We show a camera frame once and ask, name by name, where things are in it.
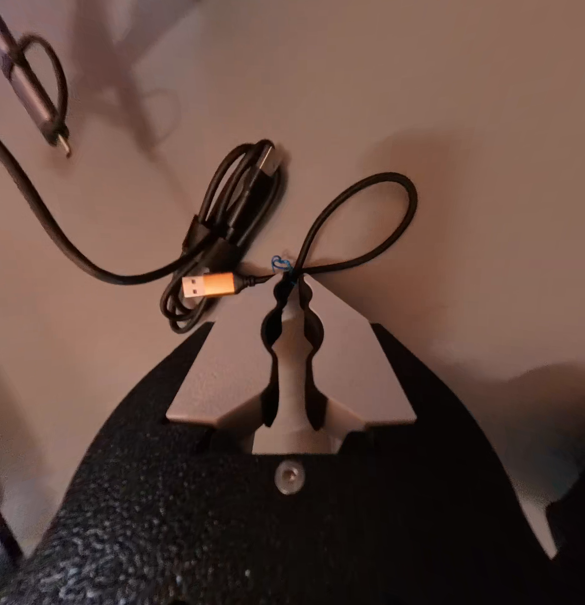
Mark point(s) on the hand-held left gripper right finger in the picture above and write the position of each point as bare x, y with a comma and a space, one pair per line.
363, 373

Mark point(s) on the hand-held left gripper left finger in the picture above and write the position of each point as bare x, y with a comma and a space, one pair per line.
221, 373

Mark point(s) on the blue twist tie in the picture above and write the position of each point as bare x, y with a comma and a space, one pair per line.
277, 261

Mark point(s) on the pale grey desk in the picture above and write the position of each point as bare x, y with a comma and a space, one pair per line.
462, 142

